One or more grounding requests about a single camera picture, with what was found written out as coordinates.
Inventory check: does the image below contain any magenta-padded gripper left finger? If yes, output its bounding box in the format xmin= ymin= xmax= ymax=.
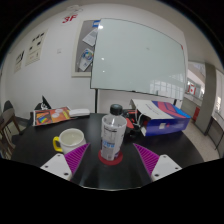
xmin=39 ymin=142 xmax=92 ymax=184

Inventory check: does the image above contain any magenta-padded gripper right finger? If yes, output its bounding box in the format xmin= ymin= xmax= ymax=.
xmin=133 ymin=142 xmax=183 ymax=183

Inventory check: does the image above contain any clear black-capped water bottle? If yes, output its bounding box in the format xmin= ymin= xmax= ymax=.
xmin=100 ymin=103 xmax=128 ymax=161

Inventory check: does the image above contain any blue and white cardboard box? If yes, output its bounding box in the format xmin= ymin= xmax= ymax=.
xmin=130 ymin=98 xmax=192 ymax=137

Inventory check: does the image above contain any colourful printed book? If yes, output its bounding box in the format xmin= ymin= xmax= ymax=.
xmin=33 ymin=106 xmax=73 ymax=127

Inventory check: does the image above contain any flat round red coaster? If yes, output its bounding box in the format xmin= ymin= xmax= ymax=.
xmin=97 ymin=149 xmax=124 ymax=166

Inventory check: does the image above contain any black and red tool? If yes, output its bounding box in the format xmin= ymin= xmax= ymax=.
xmin=121 ymin=109 xmax=144 ymax=132

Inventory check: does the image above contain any small white flat box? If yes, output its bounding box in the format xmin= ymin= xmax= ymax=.
xmin=68 ymin=108 xmax=91 ymax=118

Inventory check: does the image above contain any brown wooden chair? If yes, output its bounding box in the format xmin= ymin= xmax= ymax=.
xmin=0 ymin=99 xmax=22 ymax=158

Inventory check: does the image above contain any large whiteboard on stand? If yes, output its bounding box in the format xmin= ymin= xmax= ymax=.
xmin=89 ymin=18 xmax=187 ymax=114

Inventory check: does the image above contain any grey notice board with papers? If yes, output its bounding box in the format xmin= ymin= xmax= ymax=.
xmin=70 ymin=19 xmax=101 ymax=78

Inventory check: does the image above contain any white mug with yellow handle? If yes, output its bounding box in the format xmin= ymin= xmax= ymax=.
xmin=52 ymin=128 xmax=87 ymax=155

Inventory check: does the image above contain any small white wall poster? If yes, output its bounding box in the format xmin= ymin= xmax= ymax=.
xmin=13 ymin=49 xmax=26 ymax=74

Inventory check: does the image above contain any large white wall poster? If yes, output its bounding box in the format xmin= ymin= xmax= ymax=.
xmin=24 ymin=29 xmax=48 ymax=67

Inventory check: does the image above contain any red wall sign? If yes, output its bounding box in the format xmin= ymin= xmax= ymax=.
xmin=61 ymin=13 xmax=79 ymax=24

